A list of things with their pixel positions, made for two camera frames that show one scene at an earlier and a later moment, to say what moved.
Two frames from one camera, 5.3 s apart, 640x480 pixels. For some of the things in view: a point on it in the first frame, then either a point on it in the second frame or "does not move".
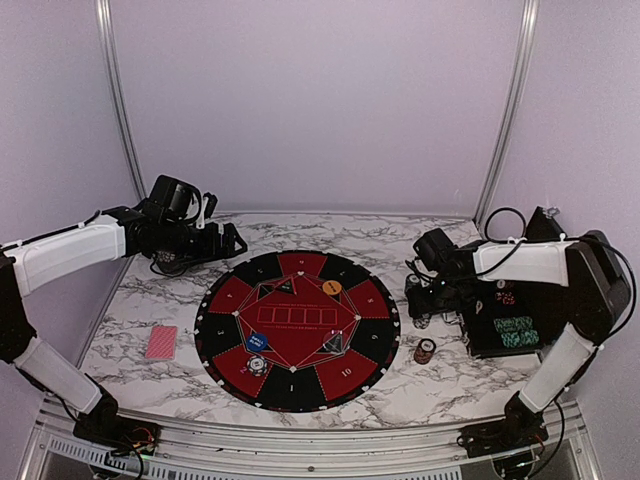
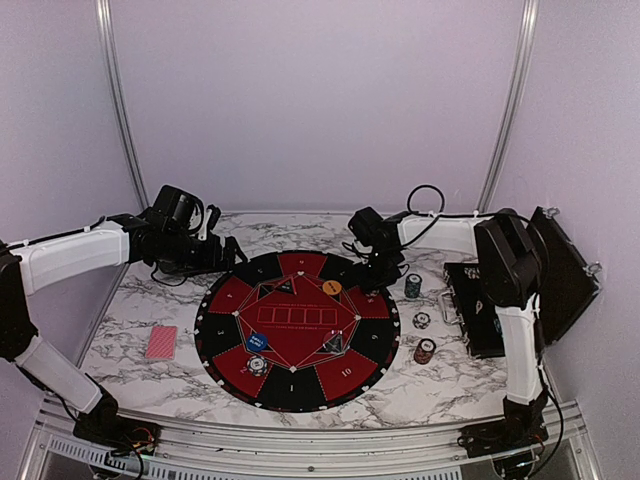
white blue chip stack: [422, 321] does not move
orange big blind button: [331, 287] does not move
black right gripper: [418, 305] to [373, 285]
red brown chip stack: [424, 350] does not move
